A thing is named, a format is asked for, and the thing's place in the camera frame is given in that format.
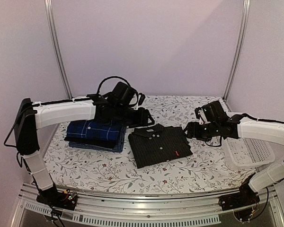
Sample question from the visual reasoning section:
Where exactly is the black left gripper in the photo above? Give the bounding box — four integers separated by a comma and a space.
115, 104, 156, 130

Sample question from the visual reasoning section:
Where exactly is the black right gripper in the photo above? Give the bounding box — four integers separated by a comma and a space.
182, 121, 220, 142

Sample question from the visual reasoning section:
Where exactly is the blue plaid shirt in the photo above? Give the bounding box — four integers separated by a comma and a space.
66, 120, 125, 141

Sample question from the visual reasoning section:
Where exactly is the black pinstriped long sleeve shirt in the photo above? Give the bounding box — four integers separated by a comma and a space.
128, 123, 192, 169

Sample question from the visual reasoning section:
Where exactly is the dark blue checked shirt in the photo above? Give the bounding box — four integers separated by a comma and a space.
68, 133, 125, 153

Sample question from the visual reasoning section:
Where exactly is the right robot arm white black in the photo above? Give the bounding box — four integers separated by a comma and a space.
184, 113, 284, 206

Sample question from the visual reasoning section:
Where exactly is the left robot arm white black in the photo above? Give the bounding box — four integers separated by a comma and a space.
10, 94, 154, 205

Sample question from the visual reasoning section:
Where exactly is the floral white tablecloth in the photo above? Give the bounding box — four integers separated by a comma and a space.
32, 95, 260, 194

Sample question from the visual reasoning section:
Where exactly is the white plastic laundry basket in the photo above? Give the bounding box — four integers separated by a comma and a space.
222, 138, 275, 170

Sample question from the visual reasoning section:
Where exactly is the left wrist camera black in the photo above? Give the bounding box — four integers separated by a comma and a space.
97, 75, 145, 110

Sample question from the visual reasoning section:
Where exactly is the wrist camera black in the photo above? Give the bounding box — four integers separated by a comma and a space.
97, 75, 145, 110
195, 100, 229, 125

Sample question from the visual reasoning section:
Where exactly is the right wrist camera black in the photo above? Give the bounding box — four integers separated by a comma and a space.
195, 100, 229, 125

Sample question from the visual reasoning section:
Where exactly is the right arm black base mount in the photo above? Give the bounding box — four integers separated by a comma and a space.
218, 177, 260, 222

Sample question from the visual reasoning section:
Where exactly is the aluminium front rail frame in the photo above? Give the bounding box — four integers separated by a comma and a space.
11, 183, 284, 227

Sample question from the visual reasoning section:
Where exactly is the right aluminium frame post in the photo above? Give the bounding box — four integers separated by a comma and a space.
223, 0, 251, 102

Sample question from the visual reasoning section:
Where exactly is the aluminium frame post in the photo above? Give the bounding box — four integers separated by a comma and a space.
223, 0, 251, 102
44, 0, 72, 98

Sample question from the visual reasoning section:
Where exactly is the left aluminium frame post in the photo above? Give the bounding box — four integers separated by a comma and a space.
44, 0, 72, 98

